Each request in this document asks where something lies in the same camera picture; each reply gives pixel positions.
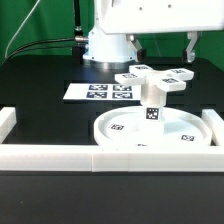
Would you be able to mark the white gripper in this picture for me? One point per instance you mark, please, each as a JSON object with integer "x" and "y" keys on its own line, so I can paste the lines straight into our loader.
{"x": 160, "y": 16}

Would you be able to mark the white cross-shaped table base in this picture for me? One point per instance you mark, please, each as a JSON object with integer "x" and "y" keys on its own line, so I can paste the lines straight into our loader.
{"x": 166, "y": 80}

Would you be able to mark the white round table top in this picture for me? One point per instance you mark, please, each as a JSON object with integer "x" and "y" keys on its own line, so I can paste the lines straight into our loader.
{"x": 138, "y": 126}

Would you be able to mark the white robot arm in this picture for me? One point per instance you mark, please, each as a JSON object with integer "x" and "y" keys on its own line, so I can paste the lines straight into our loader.
{"x": 112, "y": 42}

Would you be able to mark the white sheet with markers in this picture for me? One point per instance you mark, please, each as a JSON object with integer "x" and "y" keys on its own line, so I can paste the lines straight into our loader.
{"x": 109, "y": 92}

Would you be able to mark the black vertical cable connector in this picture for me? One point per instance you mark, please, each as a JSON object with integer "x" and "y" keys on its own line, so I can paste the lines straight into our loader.
{"x": 78, "y": 31}

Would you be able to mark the white U-shaped boundary frame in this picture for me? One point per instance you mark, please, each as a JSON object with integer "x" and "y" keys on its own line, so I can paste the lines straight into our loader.
{"x": 21, "y": 157}

